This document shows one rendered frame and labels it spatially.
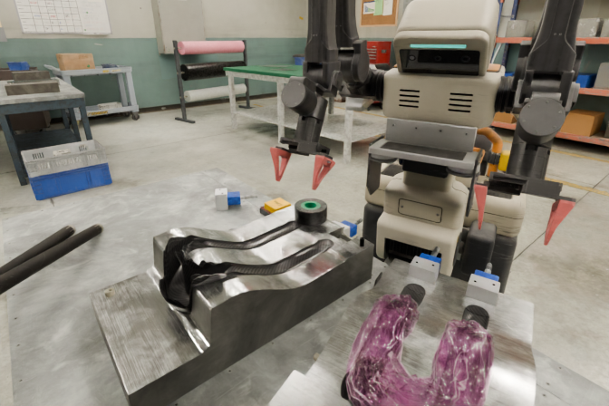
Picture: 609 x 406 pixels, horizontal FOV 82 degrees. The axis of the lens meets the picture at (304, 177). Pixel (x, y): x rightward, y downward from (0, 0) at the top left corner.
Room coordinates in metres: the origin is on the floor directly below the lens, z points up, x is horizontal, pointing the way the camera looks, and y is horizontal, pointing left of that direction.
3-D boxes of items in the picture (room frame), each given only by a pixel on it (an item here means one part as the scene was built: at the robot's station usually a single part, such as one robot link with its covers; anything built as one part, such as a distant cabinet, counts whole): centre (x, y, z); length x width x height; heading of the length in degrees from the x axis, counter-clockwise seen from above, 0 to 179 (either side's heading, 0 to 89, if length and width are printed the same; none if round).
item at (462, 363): (0.37, -0.17, 0.90); 0.26 x 0.18 x 0.08; 147
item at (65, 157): (3.05, 2.19, 0.28); 0.61 x 0.41 x 0.15; 130
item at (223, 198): (1.01, 0.21, 0.83); 0.13 x 0.05 x 0.05; 102
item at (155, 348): (0.58, 0.13, 0.87); 0.50 x 0.26 x 0.14; 130
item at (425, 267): (0.62, -0.27, 0.86); 0.13 x 0.05 x 0.05; 147
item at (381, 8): (7.32, -1.39, 1.80); 0.90 x 0.03 x 0.60; 40
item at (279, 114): (4.82, -0.03, 0.51); 2.40 x 1.13 x 1.02; 44
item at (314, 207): (0.76, -0.02, 0.91); 0.08 x 0.08 x 0.04
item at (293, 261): (0.59, 0.11, 0.92); 0.35 x 0.16 x 0.09; 130
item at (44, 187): (3.05, 2.19, 0.11); 0.61 x 0.41 x 0.22; 130
